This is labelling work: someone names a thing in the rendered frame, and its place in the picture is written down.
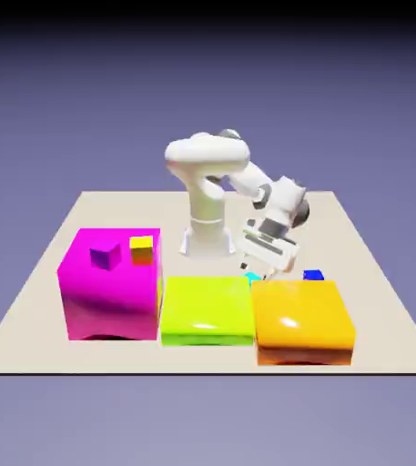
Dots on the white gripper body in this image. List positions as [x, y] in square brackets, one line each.
[267, 251]

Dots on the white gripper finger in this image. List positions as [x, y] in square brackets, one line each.
[244, 265]
[270, 273]

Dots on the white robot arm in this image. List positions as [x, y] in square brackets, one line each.
[207, 204]

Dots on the small cyan cube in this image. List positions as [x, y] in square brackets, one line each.
[252, 277]

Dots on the small blue cube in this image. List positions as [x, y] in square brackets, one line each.
[313, 275]

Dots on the small yellow cube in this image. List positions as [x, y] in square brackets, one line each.
[141, 250]

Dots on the small purple cube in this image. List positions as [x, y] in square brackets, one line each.
[105, 257]

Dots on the large orange box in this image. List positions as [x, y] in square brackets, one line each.
[302, 320]

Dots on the large lime green box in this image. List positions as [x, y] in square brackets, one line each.
[207, 309]

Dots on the large magenta box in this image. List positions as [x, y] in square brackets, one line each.
[109, 291]

